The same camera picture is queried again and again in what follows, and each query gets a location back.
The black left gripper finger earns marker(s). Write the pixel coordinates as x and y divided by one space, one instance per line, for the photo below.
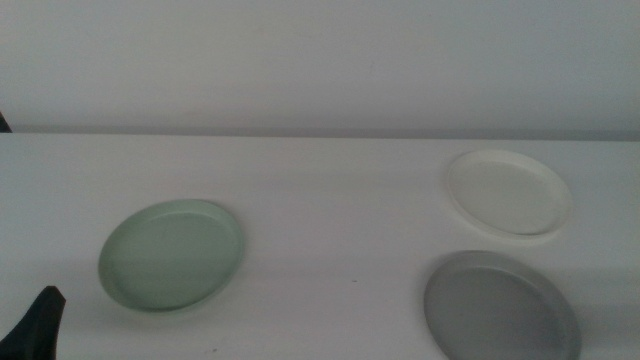
35 330

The pale green shallow bowl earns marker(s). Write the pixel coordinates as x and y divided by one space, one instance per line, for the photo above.
170 255

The grey shallow bowl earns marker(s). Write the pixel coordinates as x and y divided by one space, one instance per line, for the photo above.
495 310

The white shallow bowl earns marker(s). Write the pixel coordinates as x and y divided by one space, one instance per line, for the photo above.
507 195

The small dark background object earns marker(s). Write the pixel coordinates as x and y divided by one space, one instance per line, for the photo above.
3 125

